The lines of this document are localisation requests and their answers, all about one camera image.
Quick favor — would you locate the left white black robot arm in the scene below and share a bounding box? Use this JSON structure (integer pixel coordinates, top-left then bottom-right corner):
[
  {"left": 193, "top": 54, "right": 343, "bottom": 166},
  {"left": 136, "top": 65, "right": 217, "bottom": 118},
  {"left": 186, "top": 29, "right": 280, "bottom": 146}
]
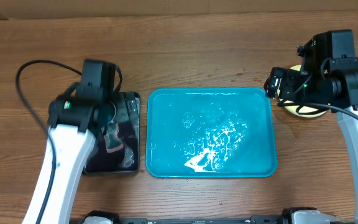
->
[{"left": 23, "top": 91, "right": 140, "bottom": 223}]

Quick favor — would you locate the black water tray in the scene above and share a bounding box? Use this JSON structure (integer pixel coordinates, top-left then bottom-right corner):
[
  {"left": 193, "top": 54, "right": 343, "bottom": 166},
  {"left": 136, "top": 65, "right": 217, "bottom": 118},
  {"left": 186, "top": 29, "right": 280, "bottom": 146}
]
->
[{"left": 83, "top": 93, "right": 140, "bottom": 175}]

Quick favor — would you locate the pink sponge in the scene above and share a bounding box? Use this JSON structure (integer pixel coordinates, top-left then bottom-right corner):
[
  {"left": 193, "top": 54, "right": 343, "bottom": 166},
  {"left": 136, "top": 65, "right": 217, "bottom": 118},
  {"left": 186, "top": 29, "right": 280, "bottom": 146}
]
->
[{"left": 104, "top": 123, "right": 124, "bottom": 153}]

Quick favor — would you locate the teal plastic tray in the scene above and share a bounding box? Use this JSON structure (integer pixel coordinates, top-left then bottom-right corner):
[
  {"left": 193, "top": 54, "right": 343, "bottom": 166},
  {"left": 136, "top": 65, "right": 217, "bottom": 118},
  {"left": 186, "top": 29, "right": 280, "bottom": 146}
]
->
[{"left": 145, "top": 87, "right": 278, "bottom": 179}]

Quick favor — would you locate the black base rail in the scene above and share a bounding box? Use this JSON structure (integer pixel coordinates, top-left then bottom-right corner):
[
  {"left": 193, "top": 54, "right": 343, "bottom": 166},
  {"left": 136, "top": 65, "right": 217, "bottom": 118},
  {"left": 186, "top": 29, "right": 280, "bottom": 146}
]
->
[{"left": 70, "top": 207, "right": 338, "bottom": 224}]

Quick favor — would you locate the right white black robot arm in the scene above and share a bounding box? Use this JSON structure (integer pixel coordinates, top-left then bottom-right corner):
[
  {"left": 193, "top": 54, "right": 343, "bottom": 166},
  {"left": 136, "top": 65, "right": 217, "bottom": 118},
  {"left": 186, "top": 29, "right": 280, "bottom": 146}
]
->
[{"left": 264, "top": 67, "right": 358, "bottom": 223}]

